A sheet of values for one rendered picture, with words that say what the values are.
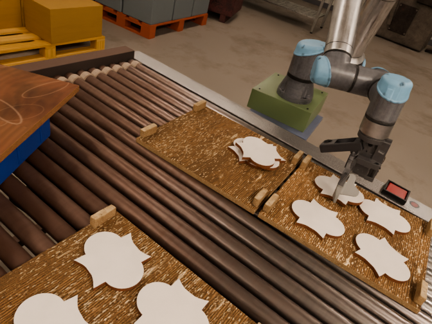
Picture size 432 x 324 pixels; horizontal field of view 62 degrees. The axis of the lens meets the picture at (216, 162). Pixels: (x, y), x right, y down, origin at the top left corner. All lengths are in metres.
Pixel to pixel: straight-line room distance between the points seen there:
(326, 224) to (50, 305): 0.65
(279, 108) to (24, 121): 0.96
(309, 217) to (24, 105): 0.76
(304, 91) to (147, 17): 3.40
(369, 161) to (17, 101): 0.90
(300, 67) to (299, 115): 0.19
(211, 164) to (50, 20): 2.87
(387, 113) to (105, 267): 0.72
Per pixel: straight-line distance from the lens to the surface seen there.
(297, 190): 1.05
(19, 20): 4.10
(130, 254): 0.75
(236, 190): 0.96
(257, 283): 0.80
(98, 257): 0.75
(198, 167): 1.00
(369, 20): 1.35
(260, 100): 1.52
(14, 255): 0.80
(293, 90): 1.49
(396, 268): 0.98
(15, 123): 0.93
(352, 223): 1.04
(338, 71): 1.01
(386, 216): 1.12
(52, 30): 3.74
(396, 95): 0.95
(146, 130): 1.07
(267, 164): 1.04
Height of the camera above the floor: 1.54
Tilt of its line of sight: 35 degrees down
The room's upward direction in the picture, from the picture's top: 16 degrees clockwise
